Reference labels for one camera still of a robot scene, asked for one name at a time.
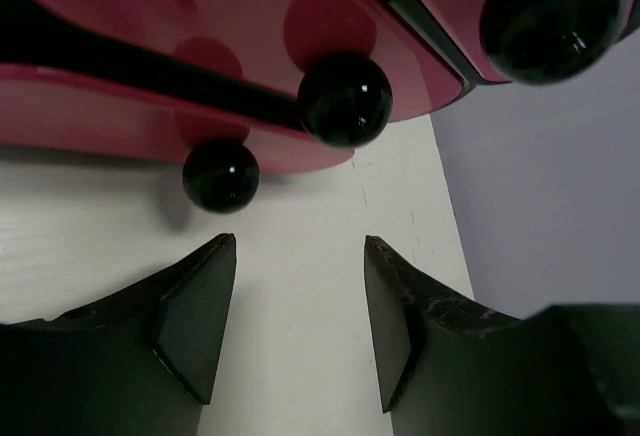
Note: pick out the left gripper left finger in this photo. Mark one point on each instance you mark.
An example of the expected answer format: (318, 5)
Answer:
(141, 361)

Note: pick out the black drawer cabinet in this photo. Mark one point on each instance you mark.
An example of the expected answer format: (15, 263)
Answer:
(425, 16)

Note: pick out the pink drawer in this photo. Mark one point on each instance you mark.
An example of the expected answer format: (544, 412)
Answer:
(250, 31)
(223, 154)
(535, 42)

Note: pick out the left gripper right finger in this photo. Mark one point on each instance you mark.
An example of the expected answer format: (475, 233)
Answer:
(447, 365)

